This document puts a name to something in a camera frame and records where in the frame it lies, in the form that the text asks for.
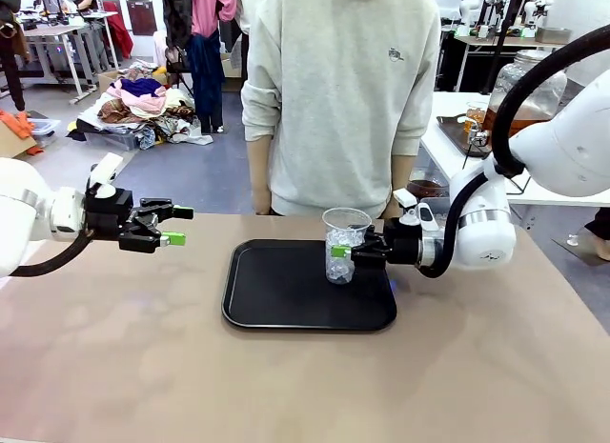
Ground black vertical pole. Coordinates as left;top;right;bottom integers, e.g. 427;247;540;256
489;0;525;95

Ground person in dark brown clothes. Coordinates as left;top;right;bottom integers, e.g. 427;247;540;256
0;0;31;113

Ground cardboard box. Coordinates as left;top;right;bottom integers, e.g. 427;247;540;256
96;70;121;94

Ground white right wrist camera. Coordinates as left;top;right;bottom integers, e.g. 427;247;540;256
392;188;436;232

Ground dark metal tray with handles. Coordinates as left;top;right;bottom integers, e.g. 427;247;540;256
437;113;493;159

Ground person's right forearm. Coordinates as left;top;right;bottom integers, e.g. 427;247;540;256
246;136;275;199

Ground tall clear iced cup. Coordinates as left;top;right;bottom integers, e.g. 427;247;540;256
322;207;373;286

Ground person in pink top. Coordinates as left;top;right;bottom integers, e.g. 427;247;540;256
188;0;238;134

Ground dark hanging garments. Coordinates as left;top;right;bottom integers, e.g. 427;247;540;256
159;0;194;77

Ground person's left forearm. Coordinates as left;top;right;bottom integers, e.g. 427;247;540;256
388;153;416;197

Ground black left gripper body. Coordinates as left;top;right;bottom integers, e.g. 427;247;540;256
84;187;136;243

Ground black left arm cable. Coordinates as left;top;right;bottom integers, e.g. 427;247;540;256
8;229;95;278

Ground pile of colourful clothes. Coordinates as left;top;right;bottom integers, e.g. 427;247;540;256
66;66;214;152

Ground person in grey sweatshirt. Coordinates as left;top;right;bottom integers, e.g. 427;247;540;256
240;0;442;219

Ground dark red board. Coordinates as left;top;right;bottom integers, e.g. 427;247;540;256
126;0;158;37

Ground white background desk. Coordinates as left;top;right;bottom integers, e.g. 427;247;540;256
21;10;120;105

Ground person's left hand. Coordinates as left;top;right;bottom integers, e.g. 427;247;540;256
381;194;404;220

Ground red garment on chair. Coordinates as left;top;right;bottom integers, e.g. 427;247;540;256
101;0;135;61

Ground grey metal box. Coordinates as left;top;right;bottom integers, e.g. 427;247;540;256
535;27;572;46

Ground clear jug of brown drink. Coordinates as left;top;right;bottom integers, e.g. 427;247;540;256
408;178;450;200

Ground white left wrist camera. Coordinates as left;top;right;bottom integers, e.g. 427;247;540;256
87;151;125;197

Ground black plastic serving tray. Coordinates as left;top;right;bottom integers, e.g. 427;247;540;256
221;239;397;332

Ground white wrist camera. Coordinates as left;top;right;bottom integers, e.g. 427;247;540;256
392;188;436;232
87;151;125;197

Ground glass drink dispenser jar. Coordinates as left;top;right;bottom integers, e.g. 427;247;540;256
476;50;568;140

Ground background workbench with robots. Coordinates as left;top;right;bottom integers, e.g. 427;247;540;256
447;26;579;92

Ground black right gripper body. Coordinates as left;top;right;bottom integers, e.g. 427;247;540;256
382;218;423;266

